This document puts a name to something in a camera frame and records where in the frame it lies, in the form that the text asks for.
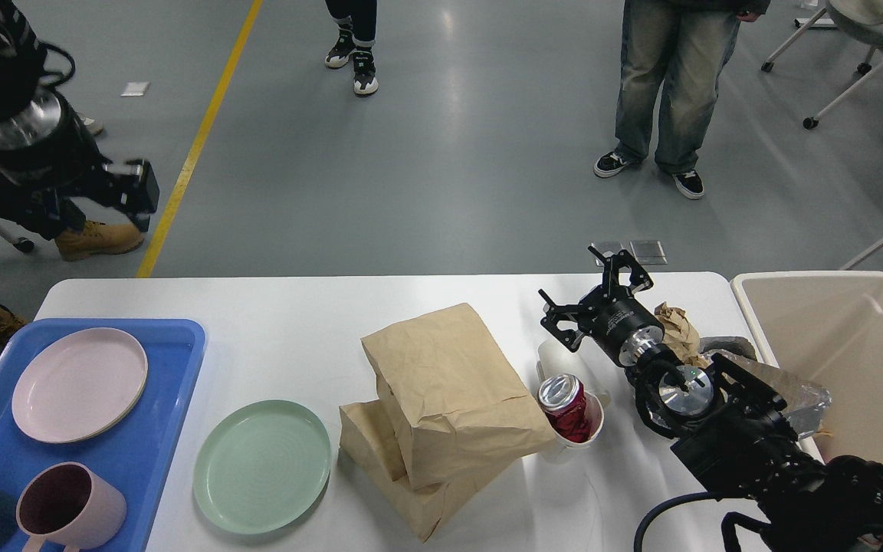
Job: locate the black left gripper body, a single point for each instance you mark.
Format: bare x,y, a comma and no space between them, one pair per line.
47,155

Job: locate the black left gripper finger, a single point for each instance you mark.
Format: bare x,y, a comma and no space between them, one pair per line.
131,187

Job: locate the crumpled brown paper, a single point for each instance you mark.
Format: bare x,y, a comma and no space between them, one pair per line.
680,335

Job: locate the clear plastic wrapper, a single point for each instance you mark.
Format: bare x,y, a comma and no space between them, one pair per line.
807,401

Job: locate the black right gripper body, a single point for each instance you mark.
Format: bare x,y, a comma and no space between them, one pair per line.
625,330

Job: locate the upper brown paper bag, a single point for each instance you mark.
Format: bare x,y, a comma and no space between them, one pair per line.
455,403

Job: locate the pink mug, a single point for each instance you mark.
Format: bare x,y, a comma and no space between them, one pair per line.
70,505

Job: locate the pink plate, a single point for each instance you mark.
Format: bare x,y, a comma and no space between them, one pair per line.
80,386

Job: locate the person in black trousers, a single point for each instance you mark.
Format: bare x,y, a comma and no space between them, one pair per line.
357,23

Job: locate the metal floor socket plate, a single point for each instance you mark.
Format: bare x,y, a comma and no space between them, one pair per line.
645,252

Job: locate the blue plastic tray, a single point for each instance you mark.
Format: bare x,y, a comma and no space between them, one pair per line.
135,455

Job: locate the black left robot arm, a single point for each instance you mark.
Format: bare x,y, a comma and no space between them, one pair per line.
22,59

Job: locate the crushed red soda can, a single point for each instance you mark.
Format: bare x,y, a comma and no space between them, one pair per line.
562,399

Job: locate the white paper scrap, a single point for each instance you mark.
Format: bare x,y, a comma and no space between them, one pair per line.
135,89

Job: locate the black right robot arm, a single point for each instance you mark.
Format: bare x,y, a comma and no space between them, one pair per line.
727,428

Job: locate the beige plastic bin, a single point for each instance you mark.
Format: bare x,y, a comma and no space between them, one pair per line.
825,326

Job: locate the green plate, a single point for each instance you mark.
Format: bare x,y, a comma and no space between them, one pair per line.
262,467

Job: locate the white office chair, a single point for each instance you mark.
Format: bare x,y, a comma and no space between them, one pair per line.
859,20

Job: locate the white paper cup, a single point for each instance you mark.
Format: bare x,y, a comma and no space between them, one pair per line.
556,359

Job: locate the grey crumpled wrapper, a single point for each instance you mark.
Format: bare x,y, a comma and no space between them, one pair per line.
734,344

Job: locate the seated person tan boots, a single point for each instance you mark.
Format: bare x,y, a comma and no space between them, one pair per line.
75,237

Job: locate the person in beige trousers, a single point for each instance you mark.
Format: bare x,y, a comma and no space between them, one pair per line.
93,126

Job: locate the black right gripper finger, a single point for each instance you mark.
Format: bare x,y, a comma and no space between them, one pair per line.
622,276
566,323

